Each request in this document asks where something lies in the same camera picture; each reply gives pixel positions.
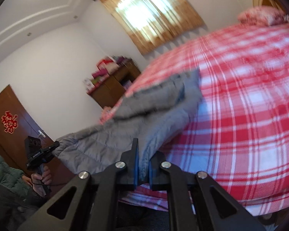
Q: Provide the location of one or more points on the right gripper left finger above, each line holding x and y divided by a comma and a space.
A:
88, 202

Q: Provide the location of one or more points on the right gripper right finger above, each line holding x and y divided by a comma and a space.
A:
197, 201

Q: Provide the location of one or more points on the grey puffer jacket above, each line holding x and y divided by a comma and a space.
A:
154, 116

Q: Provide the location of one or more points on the green puffer sleeve forearm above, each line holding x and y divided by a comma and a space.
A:
14, 180

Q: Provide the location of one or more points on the pile of clothes on floor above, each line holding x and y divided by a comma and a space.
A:
107, 113

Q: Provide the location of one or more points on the folded clothes on desk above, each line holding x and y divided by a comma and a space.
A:
100, 74

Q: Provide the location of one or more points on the person's left hand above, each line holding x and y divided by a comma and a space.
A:
42, 181

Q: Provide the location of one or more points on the brown wooden door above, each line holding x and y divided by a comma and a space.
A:
15, 126

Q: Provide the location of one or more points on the white card on desk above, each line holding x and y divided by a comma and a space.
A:
88, 85

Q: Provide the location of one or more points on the red plaid bed sheet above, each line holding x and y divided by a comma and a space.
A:
240, 134

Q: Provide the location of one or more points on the brown wooden desk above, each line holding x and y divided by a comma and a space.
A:
112, 87

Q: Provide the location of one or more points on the red box on desk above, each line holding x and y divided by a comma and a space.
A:
107, 64

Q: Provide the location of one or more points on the beige window curtain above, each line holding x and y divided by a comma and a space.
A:
152, 23

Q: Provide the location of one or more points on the pink floral pillow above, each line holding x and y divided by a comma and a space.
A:
263, 16

